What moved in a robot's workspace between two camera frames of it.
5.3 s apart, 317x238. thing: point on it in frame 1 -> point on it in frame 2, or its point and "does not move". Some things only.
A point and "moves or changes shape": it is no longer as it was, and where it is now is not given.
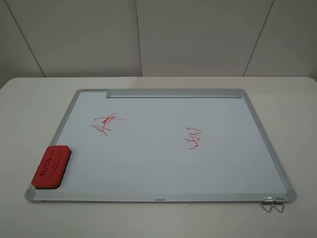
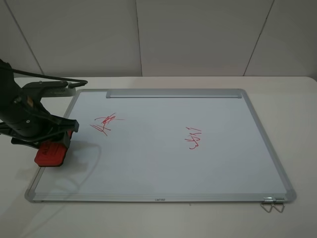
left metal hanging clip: x=267 y=200 does not move
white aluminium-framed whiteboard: x=167 y=145 does not move
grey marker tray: x=174 y=93 does not move
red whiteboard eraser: x=52 y=169 moves or changes shape
